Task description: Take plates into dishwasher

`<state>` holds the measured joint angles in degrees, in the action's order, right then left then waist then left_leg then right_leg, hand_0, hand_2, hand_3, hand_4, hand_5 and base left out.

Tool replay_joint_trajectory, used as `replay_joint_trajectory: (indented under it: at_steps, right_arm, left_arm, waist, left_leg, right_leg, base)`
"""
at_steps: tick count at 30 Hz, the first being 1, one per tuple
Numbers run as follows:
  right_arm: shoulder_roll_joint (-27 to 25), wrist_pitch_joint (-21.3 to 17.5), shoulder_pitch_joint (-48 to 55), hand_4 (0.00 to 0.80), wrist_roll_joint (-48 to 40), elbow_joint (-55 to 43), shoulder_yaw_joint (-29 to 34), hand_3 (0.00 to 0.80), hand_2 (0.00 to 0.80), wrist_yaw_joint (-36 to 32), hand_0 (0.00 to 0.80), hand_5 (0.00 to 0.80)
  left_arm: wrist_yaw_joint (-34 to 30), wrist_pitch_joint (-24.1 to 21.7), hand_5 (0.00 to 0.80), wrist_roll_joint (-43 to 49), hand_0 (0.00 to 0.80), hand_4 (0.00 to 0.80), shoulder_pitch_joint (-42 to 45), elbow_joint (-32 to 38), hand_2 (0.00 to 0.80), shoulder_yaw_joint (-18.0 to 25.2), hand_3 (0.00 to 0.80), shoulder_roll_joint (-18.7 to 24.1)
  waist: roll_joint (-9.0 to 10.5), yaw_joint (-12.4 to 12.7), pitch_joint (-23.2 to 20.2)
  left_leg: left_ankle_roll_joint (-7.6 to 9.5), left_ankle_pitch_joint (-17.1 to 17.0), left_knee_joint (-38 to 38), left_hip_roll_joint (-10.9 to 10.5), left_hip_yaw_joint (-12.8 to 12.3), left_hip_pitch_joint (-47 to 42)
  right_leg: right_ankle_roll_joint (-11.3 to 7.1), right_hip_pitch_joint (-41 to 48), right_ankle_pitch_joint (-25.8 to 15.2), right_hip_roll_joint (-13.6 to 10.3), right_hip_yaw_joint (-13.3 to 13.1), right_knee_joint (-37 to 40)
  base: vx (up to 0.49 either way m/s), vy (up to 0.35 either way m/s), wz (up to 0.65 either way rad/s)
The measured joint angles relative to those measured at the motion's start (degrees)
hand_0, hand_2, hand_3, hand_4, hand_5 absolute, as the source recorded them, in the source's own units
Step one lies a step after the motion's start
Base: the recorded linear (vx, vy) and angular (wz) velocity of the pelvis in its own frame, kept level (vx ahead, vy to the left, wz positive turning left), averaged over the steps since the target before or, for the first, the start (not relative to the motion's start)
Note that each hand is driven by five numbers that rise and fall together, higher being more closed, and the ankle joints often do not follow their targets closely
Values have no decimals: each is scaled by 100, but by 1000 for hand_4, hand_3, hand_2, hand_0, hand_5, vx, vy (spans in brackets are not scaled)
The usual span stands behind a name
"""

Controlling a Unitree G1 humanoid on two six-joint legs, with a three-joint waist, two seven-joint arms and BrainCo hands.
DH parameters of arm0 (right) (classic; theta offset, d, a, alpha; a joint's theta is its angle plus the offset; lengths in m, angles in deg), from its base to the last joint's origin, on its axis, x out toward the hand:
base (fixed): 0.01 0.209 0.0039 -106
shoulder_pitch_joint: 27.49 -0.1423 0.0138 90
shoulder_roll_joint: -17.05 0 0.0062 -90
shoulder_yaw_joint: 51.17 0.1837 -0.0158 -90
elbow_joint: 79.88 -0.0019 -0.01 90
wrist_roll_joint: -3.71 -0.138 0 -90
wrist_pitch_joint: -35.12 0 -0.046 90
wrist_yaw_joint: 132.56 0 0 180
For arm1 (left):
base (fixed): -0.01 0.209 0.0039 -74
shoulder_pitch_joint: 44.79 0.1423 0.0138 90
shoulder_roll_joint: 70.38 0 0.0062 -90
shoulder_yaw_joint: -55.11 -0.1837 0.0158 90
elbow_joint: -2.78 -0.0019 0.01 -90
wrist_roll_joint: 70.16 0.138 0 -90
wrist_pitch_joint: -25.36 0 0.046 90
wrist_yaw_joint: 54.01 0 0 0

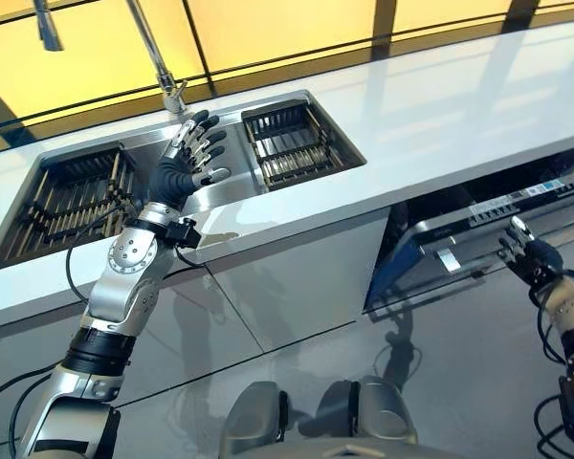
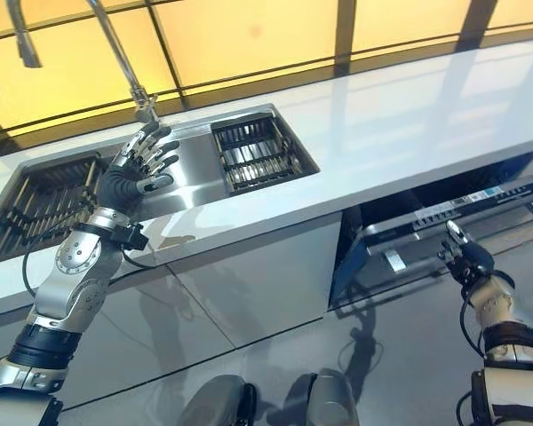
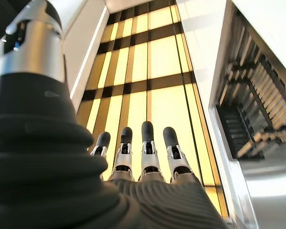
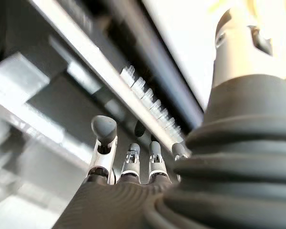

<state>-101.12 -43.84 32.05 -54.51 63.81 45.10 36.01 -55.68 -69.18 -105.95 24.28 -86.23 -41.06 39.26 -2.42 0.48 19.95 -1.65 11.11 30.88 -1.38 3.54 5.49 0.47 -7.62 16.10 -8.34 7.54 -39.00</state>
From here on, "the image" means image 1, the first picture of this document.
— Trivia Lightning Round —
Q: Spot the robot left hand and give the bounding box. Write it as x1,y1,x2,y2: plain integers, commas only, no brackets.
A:
150,109,232,211

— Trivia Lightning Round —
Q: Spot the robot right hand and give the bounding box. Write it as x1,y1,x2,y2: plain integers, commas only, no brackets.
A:
499,214,565,291

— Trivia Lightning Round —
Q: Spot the dishwasher door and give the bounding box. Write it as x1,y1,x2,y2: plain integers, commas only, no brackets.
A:
363,174,574,321

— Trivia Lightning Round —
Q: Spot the stainless steel kitchen sink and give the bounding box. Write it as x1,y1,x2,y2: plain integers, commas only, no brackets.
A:
0,88,368,274

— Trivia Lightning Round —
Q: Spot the chrome gooseneck kitchen faucet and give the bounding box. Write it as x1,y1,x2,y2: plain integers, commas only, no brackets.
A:
31,0,190,116

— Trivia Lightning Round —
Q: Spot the large black sink drying rack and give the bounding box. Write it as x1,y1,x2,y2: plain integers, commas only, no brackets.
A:
2,145,143,262

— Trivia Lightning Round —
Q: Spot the small black sink drying rack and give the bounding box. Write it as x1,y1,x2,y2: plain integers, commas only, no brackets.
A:
240,102,360,192

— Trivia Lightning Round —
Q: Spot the white base cabinet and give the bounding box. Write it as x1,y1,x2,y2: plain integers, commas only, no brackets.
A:
0,205,393,407

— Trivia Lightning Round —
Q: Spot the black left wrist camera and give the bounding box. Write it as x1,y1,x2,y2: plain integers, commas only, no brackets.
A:
165,217,200,249

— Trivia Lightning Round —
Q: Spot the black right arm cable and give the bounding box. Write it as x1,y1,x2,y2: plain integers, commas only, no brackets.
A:
528,272,574,459

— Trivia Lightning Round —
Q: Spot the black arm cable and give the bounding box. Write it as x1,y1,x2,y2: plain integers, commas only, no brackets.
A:
7,198,211,459
528,272,574,459

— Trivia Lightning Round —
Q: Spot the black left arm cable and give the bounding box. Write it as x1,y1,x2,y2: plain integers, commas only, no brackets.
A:
7,198,211,459

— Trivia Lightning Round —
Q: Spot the dark window frame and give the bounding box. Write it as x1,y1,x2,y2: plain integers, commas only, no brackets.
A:
0,0,574,144

